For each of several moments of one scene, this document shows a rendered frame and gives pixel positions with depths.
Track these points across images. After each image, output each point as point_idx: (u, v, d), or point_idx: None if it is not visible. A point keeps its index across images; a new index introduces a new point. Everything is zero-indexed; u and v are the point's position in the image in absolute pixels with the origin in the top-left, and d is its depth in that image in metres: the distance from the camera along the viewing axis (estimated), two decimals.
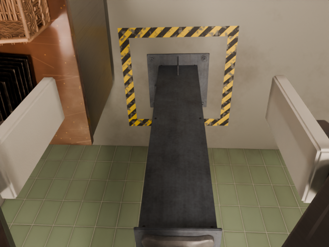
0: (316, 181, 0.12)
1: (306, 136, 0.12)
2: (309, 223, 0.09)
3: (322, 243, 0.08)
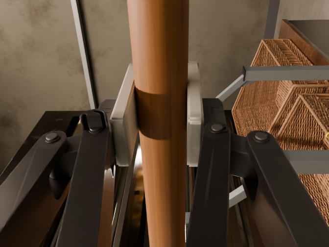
0: (193, 146, 0.14)
1: (187, 109, 0.15)
2: (201, 191, 0.10)
3: (217, 203, 0.10)
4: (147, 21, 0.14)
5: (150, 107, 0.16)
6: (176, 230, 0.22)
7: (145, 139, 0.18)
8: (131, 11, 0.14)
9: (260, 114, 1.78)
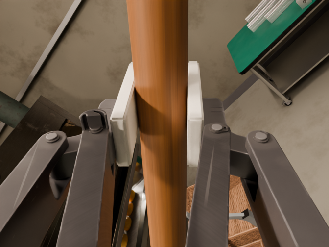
0: (193, 146, 0.14)
1: (187, 109, 0.15)
2: (202, 191, 0.10)
3: (217, 203, 0.10)
4: (146, 22, 0.14)
5: (150, 108, 0.16)
6: (177, 231, 0.22)
7: (145, 139, 0.18)
8: (131, 12, 0.14)
9: None
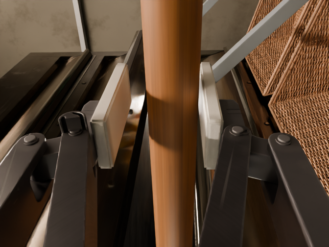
0: (211, 148, 0.14)
1: (205, 111, 0.14)
2: (218, 193, 0.10)
3: (233, 206, 0.10)
4: (161, 20, 0.13)
5: (161, 108, 0.16)
6: (184, 234, 0.22)
7: (155, 140, 0.18)
8: (145, 10, 0.14)
9: (274, 47, 1.54)
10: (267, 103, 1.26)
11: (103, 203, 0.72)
